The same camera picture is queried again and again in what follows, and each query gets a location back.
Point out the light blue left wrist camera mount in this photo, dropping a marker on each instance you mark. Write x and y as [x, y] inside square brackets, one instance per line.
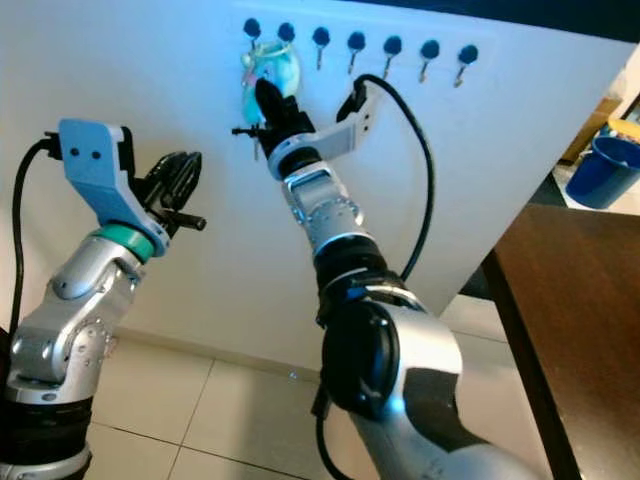
[95, 160]

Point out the blue plastic bucket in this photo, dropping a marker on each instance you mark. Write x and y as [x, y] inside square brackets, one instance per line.
[605, 175]

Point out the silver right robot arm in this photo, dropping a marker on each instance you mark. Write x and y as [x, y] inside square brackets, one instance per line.
[400, 370]

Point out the yellow plastic item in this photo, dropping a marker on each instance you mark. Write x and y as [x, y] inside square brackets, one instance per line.
[625, 128]

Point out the black knob wall hook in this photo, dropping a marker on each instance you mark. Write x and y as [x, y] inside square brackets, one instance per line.
[286, 31]
[430, 48]
[356, 40]
[468, 53]
[252, 27]
[393, 44]
[321, 36]

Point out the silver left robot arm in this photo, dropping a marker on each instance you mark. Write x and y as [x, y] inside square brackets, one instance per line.
[60, 340]

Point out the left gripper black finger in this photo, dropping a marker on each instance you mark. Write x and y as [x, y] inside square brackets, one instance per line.
[187, 175]
[162, 185]

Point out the light blue right wrist camera mount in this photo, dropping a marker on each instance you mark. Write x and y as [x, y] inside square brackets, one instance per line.
[335, 135]

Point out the brown cardboard box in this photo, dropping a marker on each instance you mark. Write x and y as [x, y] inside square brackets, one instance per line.
[588, 125]

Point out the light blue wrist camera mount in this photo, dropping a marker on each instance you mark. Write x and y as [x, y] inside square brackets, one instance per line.
[95, 160]
[335, 135]

